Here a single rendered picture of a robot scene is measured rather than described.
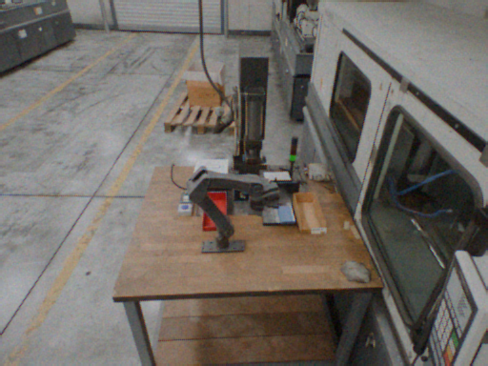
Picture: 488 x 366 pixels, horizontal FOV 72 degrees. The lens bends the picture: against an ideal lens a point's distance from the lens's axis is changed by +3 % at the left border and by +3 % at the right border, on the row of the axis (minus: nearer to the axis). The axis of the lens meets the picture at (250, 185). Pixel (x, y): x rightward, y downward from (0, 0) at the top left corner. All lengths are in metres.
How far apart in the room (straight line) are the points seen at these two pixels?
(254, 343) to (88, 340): 1.06
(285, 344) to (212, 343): 0.41
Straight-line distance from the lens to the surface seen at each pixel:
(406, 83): 1.45
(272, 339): 2.10
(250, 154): 1.71
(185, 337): 2.12
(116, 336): 2.48
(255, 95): 1.56
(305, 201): 1.86
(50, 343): 2.61
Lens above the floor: 2.03
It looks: 35 degrees down
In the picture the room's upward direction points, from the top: 2 degrees clockwise
